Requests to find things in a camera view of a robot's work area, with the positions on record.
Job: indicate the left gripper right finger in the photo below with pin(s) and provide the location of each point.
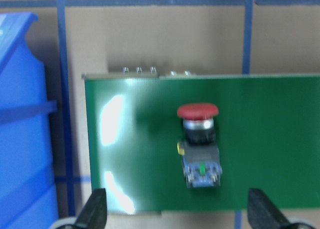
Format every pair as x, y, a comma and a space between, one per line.
262, 212

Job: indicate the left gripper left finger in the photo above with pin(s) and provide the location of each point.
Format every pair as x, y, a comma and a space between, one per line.
94, 213

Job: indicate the red push button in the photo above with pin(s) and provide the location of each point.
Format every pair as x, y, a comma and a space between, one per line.
199, 151

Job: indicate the blue bin left side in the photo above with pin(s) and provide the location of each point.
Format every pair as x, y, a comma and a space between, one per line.
27, 186

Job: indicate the green conveyor belt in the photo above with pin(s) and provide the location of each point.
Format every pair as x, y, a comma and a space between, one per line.
268, 135

